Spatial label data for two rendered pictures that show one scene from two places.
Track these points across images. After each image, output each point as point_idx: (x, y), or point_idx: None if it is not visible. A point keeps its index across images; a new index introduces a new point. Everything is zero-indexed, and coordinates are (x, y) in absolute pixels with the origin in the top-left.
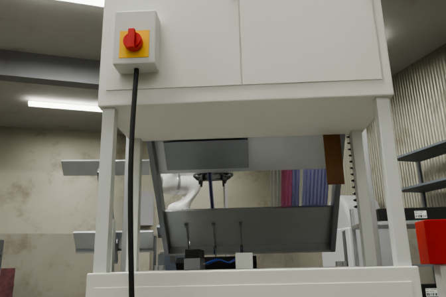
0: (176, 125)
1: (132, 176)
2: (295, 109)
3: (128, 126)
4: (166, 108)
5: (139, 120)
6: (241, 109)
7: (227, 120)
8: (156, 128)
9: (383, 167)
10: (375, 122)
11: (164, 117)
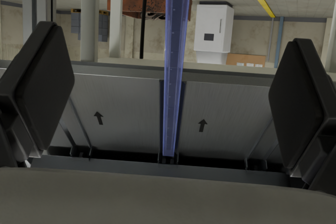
0: (157, 63)
1: None
2: (270, 69)
3: (106, 60)
4: (160, 60)
5: (126, 60)
6: (222, 65)
7: (211, 66)
8: (133, 62)
9: (334, 14)
10: (330, 53)
11: (152, 61)
